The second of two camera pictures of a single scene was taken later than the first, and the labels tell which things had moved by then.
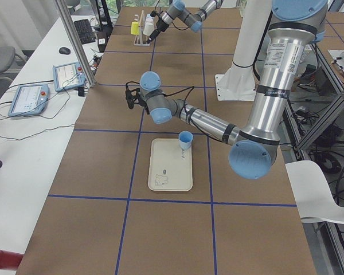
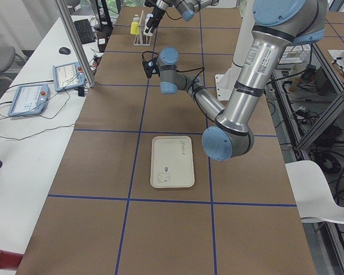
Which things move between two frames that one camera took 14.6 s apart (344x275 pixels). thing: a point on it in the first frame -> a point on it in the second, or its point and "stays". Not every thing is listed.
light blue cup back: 185,139 -> 147,18
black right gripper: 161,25 -> 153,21
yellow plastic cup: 135,28 stays
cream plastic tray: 170,168 stays
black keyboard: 85,31 stays
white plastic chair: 314,197 stays
